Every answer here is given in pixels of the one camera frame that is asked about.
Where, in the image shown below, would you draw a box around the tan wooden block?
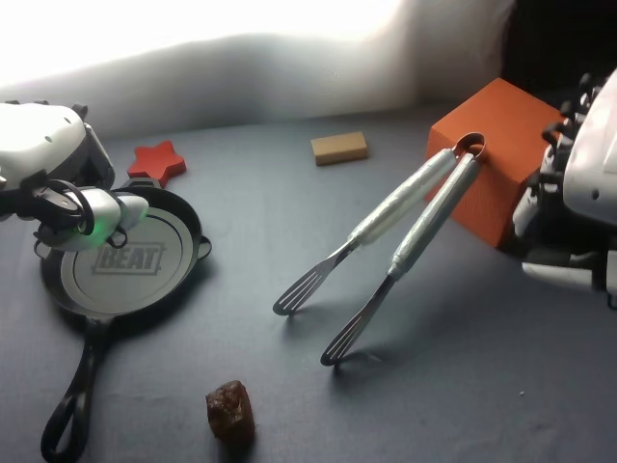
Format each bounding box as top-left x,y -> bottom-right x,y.
310,130 -> 371,167

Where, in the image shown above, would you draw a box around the grey table cloth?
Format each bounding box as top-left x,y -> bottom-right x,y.
0,108 -> 617,463

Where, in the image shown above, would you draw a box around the metal tongs with taped handles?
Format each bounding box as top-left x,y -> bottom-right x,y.
272,132 -> 489,368

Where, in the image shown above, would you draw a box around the brown small object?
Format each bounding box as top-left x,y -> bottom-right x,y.
204,379 -> 256,441

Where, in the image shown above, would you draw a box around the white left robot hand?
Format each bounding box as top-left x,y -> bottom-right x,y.
0,100 -> 151,252

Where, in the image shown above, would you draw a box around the black cast iron pan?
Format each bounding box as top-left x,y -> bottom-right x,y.
39,176 -> 213,462

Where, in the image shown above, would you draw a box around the white backdrop sheet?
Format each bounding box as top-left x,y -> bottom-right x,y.
0,0 -> 515,141

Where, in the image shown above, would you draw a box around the large orange block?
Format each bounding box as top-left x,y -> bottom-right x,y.
426,77 -> 568,250

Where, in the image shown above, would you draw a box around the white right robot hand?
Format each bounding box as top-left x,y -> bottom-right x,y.
510,69 -> 617,310

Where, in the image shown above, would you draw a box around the red star block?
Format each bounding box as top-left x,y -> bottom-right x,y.
126,139 -> 189,189

